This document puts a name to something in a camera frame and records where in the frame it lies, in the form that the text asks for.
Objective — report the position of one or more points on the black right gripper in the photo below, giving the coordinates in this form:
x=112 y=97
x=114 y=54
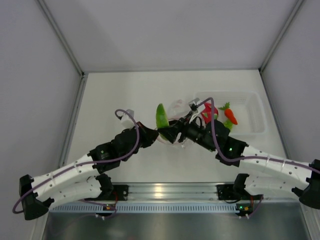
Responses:
x=182 y=125

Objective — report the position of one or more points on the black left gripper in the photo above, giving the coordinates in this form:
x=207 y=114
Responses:
x=149 y=135

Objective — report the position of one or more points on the fake watermelon slice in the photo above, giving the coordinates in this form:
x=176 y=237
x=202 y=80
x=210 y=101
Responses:
x=161 y=117

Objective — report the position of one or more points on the clear zip top bag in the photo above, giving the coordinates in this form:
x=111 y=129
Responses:
x=177 y=109

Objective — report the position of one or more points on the red fake food piece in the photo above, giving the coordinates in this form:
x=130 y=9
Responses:
x=207 y=113

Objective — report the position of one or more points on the green fake grapes bunch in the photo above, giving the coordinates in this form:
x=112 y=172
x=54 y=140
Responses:
x=228 y=124

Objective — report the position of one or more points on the orange fake carrot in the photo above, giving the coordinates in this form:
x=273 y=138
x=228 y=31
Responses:
x=229 y=113

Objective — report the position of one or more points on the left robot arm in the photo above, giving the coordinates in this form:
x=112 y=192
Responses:
x=86 y=177

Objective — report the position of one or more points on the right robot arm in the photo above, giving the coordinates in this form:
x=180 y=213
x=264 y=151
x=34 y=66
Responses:
x=262 y=173

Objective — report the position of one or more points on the white perforated plastic basket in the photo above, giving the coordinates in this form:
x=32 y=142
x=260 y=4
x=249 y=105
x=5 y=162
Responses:
x=246 y=106

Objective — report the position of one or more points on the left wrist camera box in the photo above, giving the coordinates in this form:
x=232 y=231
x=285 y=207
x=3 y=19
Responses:
x=125 y=120

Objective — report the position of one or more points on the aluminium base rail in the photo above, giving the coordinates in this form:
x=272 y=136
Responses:
x=201 y=191

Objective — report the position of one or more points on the grey slotted cable duct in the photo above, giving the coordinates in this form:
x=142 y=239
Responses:
x=124 y=207

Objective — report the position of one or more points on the aluminium frame post left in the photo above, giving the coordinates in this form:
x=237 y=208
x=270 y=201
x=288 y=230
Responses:
x=44 y=8

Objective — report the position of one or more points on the aluminium frame post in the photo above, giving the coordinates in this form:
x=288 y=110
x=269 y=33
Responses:
x=288 y=21
x=44 y=8

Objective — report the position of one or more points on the aluminium frame post right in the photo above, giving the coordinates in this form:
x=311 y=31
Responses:
x=288 y=21

